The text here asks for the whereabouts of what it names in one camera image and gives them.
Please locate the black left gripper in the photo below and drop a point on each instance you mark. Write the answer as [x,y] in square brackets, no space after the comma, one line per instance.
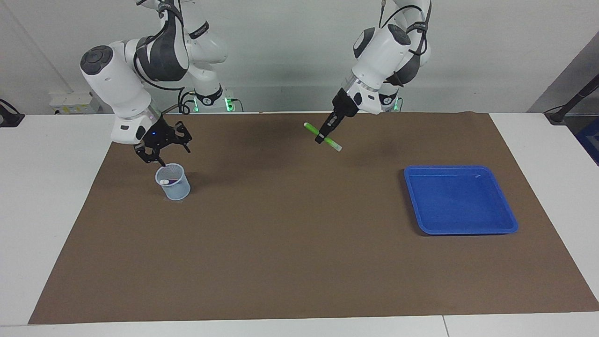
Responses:
[344,106]

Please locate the green highlighter pen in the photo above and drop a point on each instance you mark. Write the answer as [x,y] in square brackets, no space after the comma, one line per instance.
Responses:
[311,128]

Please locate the black table clamp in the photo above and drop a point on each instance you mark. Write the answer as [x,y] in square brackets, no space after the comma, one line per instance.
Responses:
[9,119]

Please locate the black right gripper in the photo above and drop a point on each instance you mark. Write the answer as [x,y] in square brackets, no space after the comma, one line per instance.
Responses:
[159,133]

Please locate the brown table mat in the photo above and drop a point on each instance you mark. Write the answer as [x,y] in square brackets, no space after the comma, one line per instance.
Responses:
[299,234]

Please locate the light blue mesh pen cup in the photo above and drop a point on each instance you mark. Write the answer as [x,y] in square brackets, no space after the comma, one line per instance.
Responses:
[178,192]

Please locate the black stand pole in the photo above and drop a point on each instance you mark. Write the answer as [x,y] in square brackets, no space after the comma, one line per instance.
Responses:
[559,116]

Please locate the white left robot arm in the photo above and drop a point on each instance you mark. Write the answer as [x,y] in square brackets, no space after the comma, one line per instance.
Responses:
[383,47]

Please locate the purple highlighter pen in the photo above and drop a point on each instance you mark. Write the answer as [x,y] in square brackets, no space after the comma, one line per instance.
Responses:
[174,181]

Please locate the white power box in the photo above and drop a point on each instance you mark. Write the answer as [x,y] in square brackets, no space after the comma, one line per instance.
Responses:
[75,100]

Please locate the blue plastic tray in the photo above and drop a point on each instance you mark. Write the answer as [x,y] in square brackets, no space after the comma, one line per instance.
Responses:
[458,201]

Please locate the blue crate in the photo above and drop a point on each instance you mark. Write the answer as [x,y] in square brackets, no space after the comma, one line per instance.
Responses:
[592,140]

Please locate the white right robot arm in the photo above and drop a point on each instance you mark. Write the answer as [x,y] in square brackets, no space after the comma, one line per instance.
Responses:
[117,79]

